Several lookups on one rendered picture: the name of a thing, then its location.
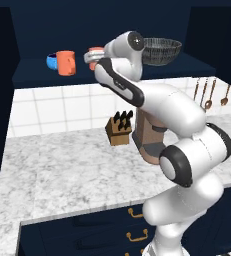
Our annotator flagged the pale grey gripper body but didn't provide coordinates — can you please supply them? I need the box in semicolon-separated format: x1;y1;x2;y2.
83;49;106;65

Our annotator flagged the dark blue base cabinet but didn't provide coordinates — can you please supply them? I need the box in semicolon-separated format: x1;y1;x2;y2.
183;185;231;256

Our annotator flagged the blue bowl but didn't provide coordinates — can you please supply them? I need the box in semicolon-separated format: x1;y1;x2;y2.
46;53;60;71

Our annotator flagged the wooden knife block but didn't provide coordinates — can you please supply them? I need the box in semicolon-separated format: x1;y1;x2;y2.
104;110;135;147

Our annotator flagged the brown coffee machine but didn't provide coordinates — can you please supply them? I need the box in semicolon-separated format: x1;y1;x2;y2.
132;107;169;166

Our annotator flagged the copper hanging utensil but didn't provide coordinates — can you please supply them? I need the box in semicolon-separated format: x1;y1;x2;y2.
193;77;201;102
200;77;209;108

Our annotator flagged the copper hanging ladle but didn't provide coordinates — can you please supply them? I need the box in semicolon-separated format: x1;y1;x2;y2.
204;78;218;111

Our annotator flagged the copper hanging spoon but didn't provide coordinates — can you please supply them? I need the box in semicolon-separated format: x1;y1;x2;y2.
220;83;231;107

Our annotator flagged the dark blue drawer front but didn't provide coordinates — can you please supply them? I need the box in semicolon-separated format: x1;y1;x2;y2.
36;223;157;252
36;203;147;234
36;244;149;256

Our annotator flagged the dark blue wall cabinet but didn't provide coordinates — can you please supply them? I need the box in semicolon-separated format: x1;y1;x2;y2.
8;0;218;90

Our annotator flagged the dark wire bowl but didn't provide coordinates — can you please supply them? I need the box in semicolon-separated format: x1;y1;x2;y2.
141;37;183;67

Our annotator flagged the brass drawer handle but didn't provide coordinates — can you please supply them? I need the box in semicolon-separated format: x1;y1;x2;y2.
124;248;145;256
127;207;145;219
125;229;149;243

